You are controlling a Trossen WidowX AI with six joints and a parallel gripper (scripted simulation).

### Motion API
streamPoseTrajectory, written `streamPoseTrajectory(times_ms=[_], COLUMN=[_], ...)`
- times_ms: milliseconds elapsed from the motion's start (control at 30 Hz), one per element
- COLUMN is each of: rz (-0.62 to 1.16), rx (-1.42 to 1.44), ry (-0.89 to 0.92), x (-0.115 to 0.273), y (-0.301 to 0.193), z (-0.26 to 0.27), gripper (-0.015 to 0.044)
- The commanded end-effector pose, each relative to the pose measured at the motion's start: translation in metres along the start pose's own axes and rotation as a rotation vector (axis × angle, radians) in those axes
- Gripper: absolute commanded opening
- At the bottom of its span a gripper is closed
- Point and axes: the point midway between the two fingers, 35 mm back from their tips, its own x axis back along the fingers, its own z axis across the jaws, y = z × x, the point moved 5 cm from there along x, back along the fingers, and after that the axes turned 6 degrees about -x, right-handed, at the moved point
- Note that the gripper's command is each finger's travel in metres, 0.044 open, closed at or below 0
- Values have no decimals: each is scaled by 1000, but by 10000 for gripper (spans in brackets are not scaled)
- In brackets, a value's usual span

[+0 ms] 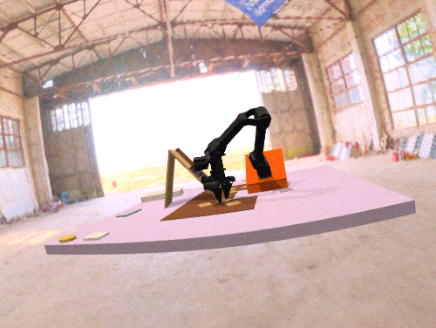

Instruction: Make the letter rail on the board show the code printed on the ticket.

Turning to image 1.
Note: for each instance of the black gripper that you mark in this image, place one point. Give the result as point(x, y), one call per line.
point(219, 183)

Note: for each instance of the grey flat rectangular tile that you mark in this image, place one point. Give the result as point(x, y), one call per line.
point(130, 212)

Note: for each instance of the yellow round disc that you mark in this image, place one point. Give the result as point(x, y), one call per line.
point(66, 239)

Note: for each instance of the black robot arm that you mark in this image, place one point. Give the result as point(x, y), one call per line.
point(217, 147)

